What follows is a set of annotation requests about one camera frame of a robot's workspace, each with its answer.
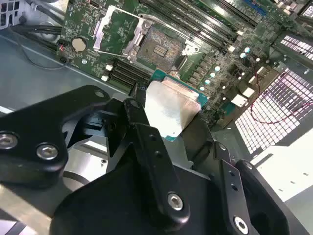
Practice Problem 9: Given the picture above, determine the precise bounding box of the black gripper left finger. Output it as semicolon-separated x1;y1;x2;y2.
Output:
0;84;191;231

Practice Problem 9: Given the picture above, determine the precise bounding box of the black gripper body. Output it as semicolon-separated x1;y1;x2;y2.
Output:
50;158;229;235

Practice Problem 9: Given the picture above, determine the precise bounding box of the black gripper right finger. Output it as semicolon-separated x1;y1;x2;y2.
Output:
182;111;293;235

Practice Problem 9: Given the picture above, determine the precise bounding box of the silver CPU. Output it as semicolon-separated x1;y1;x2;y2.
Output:
143;69;209;143

